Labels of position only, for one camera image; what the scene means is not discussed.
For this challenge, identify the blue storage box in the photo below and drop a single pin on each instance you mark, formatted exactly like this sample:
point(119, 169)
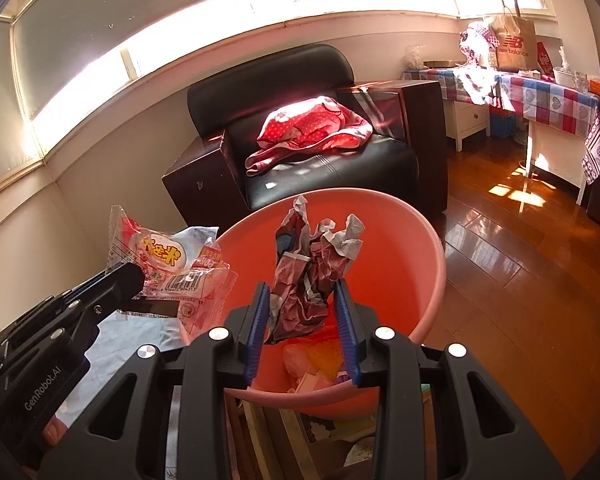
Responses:
point(502, 124)

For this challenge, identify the white drawer cabinet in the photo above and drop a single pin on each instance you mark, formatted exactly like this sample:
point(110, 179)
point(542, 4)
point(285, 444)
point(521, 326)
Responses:
point(467, 120)

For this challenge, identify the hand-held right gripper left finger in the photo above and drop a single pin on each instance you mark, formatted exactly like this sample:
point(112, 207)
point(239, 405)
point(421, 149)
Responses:
point(257, 330)

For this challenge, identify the black leather armchair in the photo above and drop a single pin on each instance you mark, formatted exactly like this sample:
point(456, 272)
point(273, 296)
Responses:
point(330, 170)

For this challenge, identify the pink paper cup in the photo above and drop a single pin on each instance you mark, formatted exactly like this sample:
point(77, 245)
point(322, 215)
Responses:
point(312, 382)

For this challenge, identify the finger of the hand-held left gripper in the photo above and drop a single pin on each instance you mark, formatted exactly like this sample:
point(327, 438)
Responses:
point(122, 285)
point(87, 285)

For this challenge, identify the light blue floral cloth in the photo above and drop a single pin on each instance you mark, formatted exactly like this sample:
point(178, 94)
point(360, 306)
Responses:
point(130, 345)

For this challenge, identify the yellow plastic piece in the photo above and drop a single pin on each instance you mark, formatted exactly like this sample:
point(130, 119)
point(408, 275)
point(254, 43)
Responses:
point(325, 357)

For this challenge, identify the grey roller blind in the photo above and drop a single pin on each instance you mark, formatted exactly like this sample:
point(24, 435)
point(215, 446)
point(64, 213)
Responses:
point(130, 25)
point(10, 125)

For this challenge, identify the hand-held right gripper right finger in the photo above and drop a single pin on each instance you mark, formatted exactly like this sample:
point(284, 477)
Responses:
point(347, 332)

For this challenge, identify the red polka-dot cloth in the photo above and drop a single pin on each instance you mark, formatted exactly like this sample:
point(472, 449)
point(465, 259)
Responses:
point(310, 130)

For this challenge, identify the brown paper shopping bag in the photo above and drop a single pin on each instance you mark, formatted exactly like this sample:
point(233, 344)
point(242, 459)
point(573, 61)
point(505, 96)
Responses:
point(515, 40)

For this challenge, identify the pink plastic basin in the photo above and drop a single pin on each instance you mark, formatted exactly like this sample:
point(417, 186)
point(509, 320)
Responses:
point(400, 260)

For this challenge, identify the clear printed snack packet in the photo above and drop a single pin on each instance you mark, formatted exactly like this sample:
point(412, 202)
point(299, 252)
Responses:
point(180, 270)

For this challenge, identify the maroon wrapper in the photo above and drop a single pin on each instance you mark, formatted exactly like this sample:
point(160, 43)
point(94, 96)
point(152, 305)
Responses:
point(300, 290)

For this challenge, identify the red cardboard box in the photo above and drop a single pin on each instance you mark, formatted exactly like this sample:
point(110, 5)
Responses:
point(545, 60)

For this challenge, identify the pale pink plastic bag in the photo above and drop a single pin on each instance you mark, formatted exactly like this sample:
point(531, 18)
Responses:
point(296, 357)

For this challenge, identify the table with checked tablecloth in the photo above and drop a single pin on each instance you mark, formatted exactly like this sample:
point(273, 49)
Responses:
point(545, 100)

